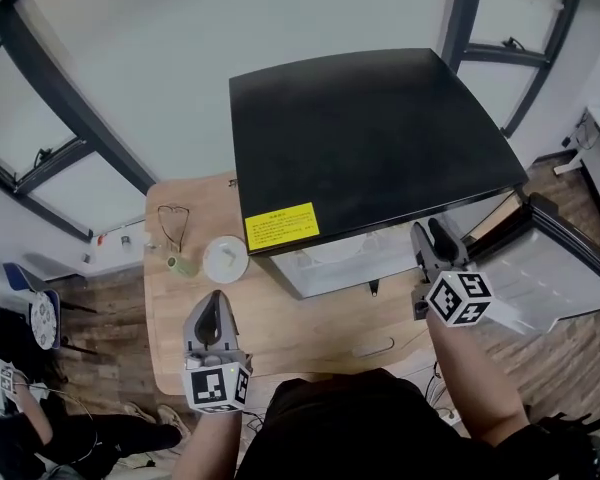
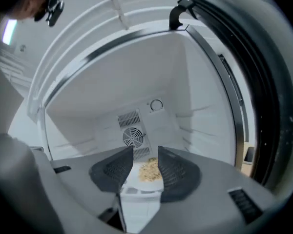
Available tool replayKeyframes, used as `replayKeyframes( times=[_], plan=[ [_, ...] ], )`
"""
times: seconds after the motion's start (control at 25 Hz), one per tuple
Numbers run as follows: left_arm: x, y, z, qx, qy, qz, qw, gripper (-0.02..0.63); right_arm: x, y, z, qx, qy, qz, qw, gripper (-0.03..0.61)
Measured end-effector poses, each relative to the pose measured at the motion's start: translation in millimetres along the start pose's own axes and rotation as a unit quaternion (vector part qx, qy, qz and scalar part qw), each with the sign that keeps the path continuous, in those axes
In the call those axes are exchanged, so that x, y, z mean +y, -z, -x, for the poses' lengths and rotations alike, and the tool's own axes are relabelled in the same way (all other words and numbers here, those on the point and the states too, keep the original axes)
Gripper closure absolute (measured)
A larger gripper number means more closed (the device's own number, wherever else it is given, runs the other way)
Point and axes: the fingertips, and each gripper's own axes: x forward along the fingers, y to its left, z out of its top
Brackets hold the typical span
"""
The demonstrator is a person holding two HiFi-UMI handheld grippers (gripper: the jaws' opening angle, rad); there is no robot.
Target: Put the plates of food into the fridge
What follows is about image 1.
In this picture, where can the person's body black clothing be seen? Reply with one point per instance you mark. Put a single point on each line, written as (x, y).
(360, 433)

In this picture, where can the small gray box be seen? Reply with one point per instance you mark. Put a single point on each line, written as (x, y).
(86, 258)

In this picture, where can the person's left forearm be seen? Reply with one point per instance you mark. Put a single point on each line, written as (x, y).
(207, 448)

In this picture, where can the black framed window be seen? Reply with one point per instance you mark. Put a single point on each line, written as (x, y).
(73, 99)
(459, 18)

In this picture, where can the patterned round cushion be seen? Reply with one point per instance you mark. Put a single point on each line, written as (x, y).
(44, 320)

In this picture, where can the round thin-rim eyeglasses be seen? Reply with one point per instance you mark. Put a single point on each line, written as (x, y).
(167, 213)

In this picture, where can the person's right forearm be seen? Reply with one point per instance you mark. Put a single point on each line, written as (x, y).
(475, 383)

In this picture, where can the blue chair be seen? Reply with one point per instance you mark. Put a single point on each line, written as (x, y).
(20, 275)

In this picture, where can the light green cup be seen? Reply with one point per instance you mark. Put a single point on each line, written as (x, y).
(180, 266)

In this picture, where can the small metal can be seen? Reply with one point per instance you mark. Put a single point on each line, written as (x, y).
(125, 242)

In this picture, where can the black mini fridge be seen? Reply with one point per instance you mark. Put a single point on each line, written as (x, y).
(360, 138)

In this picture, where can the small red object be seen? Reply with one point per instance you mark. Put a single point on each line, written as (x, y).
(102, 240)

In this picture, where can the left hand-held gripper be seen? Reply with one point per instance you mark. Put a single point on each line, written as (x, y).
(212, 385)

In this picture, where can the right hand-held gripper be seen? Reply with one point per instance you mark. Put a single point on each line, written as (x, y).
(460, 298)

